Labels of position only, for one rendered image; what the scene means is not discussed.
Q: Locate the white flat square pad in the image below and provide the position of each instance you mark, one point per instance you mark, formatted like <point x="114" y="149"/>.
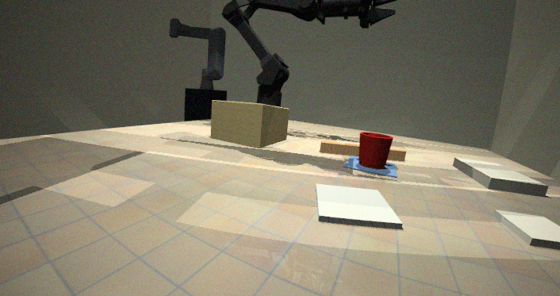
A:
<point x="354" y="206"/>

